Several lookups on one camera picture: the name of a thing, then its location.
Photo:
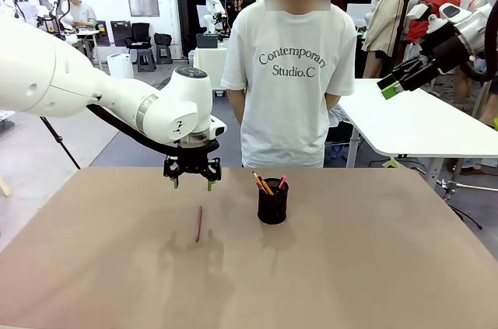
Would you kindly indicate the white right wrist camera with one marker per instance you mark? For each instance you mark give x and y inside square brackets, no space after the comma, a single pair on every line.
[418,12]

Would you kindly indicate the pale green tag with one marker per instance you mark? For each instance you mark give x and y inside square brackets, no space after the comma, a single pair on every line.
[391,162]

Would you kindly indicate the yellow pencil with eraser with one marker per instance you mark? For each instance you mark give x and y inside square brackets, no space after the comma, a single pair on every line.
[268,189]
[258,179]

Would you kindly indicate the black office chair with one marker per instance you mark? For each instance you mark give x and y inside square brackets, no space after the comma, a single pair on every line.
[140,33]

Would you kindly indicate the black cabinet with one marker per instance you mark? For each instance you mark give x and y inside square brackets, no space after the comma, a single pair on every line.
[120,33]

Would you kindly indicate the white workshop desk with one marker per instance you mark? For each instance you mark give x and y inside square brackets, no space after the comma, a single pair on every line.
[87,35]

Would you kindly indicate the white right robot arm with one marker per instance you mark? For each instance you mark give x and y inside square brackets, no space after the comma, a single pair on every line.
[476,22]

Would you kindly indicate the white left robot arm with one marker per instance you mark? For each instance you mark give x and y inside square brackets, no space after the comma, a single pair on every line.
[58,80]

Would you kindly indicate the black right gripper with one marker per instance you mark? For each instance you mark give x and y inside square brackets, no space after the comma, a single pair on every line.
[445,53]

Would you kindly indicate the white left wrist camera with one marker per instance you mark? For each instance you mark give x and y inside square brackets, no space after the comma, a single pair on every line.
[218,128]

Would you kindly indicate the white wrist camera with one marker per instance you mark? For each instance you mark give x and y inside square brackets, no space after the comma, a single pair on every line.
[218,128]
[418,12]

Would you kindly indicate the black bag on stool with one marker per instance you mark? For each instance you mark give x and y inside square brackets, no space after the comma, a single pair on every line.
[162,43]

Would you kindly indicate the mannequin in beige jacket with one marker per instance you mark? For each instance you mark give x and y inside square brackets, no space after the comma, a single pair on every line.
[385,22]

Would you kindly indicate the silver stand base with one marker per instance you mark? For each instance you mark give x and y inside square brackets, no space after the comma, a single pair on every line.
[463,187]

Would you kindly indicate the white air purifier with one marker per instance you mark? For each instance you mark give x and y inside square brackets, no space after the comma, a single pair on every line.
[120,64]

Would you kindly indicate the reddish brown pencil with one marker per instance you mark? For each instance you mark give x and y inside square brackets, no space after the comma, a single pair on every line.
[198,224]

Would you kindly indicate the table with white cloth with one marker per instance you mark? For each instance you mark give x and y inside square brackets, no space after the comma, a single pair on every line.
[208,62]

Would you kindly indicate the background robot with red part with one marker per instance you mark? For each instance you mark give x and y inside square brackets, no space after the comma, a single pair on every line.
[54,2]

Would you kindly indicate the seated man in light shirt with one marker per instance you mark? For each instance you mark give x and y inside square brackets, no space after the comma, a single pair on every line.
[83,14]

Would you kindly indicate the black mesh pen holder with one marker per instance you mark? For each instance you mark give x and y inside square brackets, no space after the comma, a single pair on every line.
[272,208]

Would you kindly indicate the black and red pen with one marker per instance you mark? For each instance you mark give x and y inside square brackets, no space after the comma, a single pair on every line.
[282,181]

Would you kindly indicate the grey plastic stool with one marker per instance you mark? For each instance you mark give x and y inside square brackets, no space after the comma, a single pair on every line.
[146,60]

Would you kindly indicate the person's right forearm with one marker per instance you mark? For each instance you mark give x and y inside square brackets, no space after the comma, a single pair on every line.
[237,107]

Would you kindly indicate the person in white t-shirt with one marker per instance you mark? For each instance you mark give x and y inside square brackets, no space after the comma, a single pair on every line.
[288,103]

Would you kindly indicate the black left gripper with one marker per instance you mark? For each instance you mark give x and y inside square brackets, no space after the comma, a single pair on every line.
[194,158]

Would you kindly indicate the black box on clothed table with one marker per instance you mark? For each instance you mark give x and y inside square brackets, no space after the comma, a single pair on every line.
[207,41]

